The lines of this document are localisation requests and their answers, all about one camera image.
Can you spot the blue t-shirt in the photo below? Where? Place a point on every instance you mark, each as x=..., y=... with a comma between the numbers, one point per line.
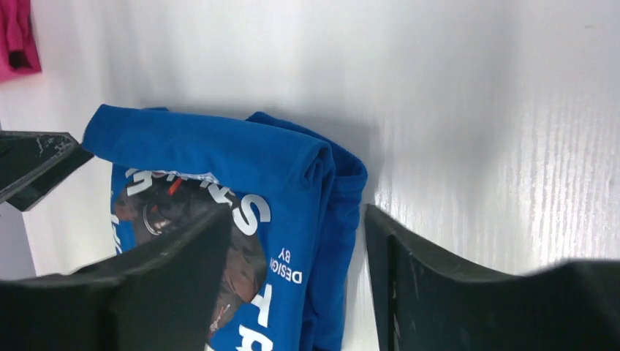
x=294, y=197

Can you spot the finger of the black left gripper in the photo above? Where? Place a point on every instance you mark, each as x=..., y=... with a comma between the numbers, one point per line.
x=34, y=163

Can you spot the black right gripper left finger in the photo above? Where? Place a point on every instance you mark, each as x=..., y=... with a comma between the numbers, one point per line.
x=158, y=296

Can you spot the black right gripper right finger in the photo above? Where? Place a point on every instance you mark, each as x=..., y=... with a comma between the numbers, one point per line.
x=427, y=298

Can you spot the folded red t-shirt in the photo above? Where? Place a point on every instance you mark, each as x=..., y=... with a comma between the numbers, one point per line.
x=19, y=56

